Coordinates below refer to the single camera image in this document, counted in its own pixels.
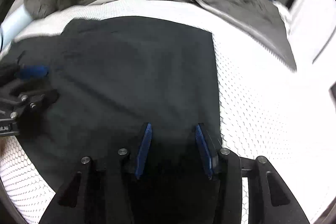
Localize black pants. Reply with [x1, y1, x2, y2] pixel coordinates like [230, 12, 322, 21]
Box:
[0, 16, 224, 224]

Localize light blue pillow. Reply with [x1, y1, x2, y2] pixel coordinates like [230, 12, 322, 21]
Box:
[1, 5, 33, 46]

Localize white mattress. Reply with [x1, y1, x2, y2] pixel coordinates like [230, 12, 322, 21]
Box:
[13, 0, 335, 222]

